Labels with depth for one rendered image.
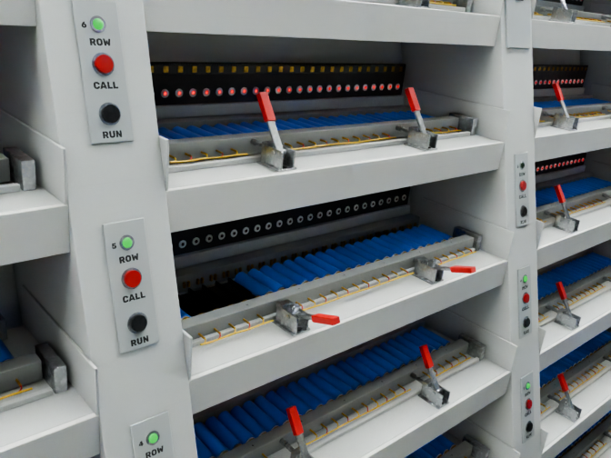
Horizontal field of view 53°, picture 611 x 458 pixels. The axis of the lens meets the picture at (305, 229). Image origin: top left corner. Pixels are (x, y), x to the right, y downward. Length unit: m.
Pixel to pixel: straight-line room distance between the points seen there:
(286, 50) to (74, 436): 0.62
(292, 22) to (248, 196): 0.20
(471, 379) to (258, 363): 0.47
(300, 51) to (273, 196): 0.36
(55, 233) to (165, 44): 0.36
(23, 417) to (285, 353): 0.28
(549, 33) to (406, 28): 0.38
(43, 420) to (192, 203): 0.24
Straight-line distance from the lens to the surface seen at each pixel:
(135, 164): 0.59
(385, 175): 0.82
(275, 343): 0.72
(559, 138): 1.20
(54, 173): 0.58
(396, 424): 0.93
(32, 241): 0.57
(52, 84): 0.57
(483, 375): 1.09
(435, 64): 1.11
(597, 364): 1.63
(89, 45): 0.58
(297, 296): 0.78
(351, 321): 0.78
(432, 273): 0.91
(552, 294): 1.40
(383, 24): 0.83
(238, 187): 0.65
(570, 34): 1.26
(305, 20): 0.74
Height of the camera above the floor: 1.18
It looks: 9 degrees down
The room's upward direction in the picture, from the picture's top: 5 degrees counter-clockwise
